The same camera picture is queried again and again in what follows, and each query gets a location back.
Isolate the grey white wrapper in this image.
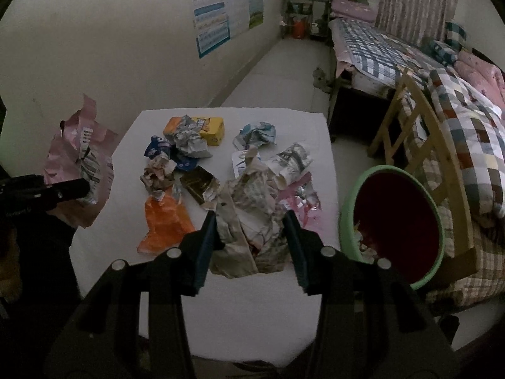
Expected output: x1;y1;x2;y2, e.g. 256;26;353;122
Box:
266;142;313;190

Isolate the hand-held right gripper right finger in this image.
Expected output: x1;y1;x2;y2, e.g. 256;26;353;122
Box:
281;209;463;379

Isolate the striped curtain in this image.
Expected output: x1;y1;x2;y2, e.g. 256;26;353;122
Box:
311;0;462;47

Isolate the large grey paper bag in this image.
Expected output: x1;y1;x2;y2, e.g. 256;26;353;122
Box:
209;165;293;279

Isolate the blue checked bedsheet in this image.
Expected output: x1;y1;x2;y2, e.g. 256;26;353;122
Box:
329;18;447;96

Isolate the pink foil wrapper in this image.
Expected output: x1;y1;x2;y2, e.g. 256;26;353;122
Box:
276;171;323;238

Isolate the patchwork quilt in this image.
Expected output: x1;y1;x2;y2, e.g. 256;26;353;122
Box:
398;66;505;309

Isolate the green checked pillow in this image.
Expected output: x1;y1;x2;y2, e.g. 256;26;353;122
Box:
424;21;468;66

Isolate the pink folded blanket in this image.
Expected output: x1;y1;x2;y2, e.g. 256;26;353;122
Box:
330;0;380;23

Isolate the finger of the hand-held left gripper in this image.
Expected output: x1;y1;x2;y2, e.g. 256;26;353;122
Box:
35;178;90;211

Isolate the dark brown torn wrapper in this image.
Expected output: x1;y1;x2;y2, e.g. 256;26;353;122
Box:
179;165;222;210

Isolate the blue chart wall poster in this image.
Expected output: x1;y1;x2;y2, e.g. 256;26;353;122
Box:
185;0;249;60

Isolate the beige wrapper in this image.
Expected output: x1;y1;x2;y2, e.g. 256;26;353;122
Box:
140;154;184;203

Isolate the wooden chair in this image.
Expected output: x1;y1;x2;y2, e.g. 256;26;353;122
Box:
367;67;480;274

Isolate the orange container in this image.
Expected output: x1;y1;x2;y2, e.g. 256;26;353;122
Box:
291;16;308;40

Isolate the yellow snack box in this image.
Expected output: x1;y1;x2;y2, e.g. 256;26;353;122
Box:
163;116;226;147

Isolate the pair of shoes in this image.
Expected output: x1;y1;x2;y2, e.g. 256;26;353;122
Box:
312;67;337;92

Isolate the crumpled light blue wrapper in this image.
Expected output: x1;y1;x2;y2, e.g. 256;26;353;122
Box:
233;121;277;151

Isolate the white crumpled paper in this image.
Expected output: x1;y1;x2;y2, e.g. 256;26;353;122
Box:
352;221;380;263

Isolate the pink quilt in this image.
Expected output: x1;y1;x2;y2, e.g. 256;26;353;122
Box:
453;49;505;112

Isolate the bed with checked blankets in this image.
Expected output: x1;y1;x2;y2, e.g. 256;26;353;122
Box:
327;16;505;313

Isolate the crumpled silver foil wrapper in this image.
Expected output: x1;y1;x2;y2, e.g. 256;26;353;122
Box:
165;115;214;159

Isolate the white printed wrapper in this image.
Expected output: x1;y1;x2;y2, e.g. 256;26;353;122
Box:
231;146;263;181

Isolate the pink plastic snack bag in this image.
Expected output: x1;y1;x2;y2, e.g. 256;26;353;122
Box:
43;94;120;229

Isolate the dark shelf unit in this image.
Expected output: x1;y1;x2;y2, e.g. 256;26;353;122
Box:
280;0;334;41

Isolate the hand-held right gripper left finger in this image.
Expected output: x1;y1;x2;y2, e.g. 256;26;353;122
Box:
41;212;219;379

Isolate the green bin with red liner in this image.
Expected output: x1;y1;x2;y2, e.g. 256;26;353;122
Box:
339;165;447;290

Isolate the orange plastic bag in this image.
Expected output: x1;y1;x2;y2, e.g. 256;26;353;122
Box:
137;193;197;256

